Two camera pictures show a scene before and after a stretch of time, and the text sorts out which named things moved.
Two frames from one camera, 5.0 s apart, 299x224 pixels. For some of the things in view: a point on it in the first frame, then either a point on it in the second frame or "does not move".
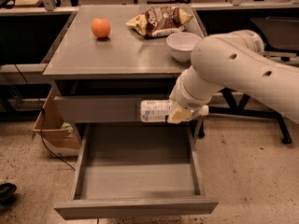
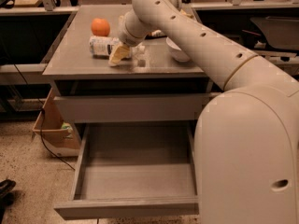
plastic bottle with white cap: [155, 110] → [102, 48]
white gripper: [189, 101] → [126, 37]
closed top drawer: [98, 108] does not move
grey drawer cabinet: [101, 69] does not move
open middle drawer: [137, 170] does not move
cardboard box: [53, 126] does not move
